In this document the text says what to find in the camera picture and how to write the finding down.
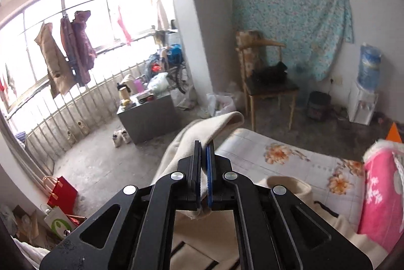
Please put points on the black-topped thermos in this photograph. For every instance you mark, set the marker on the black-topped thermos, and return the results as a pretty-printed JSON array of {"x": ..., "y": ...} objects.
[{"x": 124, "y": 93}]

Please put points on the teal floral wall cloth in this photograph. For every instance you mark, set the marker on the teal floral wall cloth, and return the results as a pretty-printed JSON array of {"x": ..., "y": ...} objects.
[{"x": 284, "y": 11}]

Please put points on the white plastic bag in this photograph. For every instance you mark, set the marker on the white plastic bag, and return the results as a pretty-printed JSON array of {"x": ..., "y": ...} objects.
[{"x": 221, "y": 104}]

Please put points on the wall socket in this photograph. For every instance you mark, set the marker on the wall socket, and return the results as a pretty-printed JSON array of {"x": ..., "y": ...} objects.
[{"x": 336, "y": 80}]

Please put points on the grey cabinet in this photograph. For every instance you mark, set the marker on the grey cabinet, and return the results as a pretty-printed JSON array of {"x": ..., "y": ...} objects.
[{"x": 148, "y": 118}]

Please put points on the cream zip jacket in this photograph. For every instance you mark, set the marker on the cream zip jacket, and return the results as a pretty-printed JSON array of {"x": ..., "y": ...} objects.
[{"x": 189, "y": 137}]

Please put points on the blue water bottle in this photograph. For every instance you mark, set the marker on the blue water bottle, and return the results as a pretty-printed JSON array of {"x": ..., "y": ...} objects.
[{"x": 369, "y": 67}]

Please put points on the beige shoe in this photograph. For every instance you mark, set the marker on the beige shoe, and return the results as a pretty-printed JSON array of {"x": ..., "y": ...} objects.
[
  {"x": 70, "y": 135},
  {"x": 82, "y": 127}
]

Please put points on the white sneaker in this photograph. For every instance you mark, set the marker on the white sneaker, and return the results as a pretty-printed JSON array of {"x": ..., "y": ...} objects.
[
  {"x": 126, "y": 135},
  {"x": 117, "y": 139}
]

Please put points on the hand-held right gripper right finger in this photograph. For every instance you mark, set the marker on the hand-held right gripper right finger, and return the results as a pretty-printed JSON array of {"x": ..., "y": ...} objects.
[{"x": 210, "y": 169}]

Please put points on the clear plastic bag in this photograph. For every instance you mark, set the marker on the clear plastic bag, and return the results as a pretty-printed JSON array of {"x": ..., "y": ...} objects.
[{"x": 157, "y": 82}]

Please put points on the black bag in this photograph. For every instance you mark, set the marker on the black bag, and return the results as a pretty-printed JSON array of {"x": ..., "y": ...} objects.
[{"x": 268, "y": 72}]

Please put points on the orange triangular piece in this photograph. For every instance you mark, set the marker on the orange triangular piece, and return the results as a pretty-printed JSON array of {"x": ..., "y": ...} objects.
[{"x": 394, "y": 134}]

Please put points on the white water dispenser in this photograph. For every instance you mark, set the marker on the white water dispenser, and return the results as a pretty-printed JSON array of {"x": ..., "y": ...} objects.
[{"x": 361, "y": 105}]

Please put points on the beige cloth bundle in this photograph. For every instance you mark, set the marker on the beige cloth bundle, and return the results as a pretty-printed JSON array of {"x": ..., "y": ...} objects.
[{"x": 128, "y": 80}]

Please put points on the metal window railing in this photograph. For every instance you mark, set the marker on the metal window railing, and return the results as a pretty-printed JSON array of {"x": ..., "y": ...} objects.
[{"x": 94, "y": 93}]

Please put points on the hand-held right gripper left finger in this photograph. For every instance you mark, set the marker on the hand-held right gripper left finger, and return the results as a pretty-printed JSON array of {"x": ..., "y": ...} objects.
[{"x": 197, "y": 169}]

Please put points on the pink floral blanket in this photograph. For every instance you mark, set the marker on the pink floral blanket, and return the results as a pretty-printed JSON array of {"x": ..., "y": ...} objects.
[{"x": 378, "y": 194}]

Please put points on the blue bag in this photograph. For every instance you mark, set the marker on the blue bag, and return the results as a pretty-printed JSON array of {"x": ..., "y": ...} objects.
[{"x": 175, "y": 53}]

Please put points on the patterned tall board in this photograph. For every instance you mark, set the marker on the patterned tall board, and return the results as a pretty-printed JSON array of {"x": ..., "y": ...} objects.
[{"x": 247, "y": 52}]

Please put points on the beige hanging coat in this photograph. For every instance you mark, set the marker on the beige hanging coat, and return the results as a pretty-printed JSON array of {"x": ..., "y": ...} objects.
[{"x": 53, "y": 61}]

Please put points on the red gift bag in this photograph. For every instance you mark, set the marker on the red gift bag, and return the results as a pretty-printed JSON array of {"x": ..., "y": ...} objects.
[{"x": 63, "y": 194}]

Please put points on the pink hanging garment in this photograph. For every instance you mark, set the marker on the pink hanging garment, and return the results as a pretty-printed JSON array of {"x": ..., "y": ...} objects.
[{"x": 123, "y": 25}]

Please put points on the cardboard box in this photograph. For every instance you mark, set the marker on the cardboard box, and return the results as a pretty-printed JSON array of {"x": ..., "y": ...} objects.
[{"x": 26, "y": 225}]

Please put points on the pink container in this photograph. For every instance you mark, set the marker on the pink container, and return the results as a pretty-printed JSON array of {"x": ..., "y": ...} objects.
[{"x": 139, "y": 86}]

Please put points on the maroon hanging jacket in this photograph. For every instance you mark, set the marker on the maroon hanging jacket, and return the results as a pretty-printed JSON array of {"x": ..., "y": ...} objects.
[{"x": 80, "y": 45}]

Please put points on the bed with floral sheet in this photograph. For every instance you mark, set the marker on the bed with floral sheet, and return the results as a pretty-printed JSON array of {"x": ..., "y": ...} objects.
[{"x": 252, "y": 146}]

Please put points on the wooden chair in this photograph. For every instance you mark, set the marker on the wooden chair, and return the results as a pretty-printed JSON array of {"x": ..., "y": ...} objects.
[{"x": 271, "y": 88}]

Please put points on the white green paper bag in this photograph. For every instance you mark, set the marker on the white green paper bag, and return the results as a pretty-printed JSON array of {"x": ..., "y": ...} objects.
[{"x": 58, "y": 224}]

